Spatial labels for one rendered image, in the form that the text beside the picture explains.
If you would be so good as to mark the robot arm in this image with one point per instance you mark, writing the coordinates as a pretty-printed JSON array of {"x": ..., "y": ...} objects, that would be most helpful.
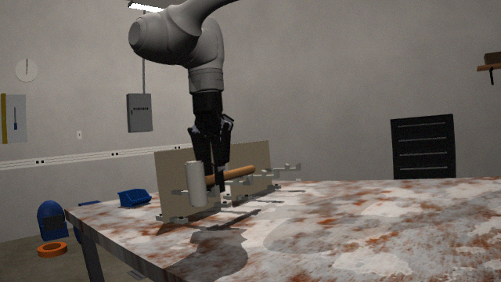
[{"x": 170, "y": 37}]

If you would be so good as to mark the dark blue plastic stacking bin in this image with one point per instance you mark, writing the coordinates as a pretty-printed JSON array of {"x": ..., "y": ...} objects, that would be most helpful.
[{"x": 134, "y": 194}]

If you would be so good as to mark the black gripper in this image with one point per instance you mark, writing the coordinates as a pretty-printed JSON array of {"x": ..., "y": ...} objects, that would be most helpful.
[{"x": 207, "y": 108}]

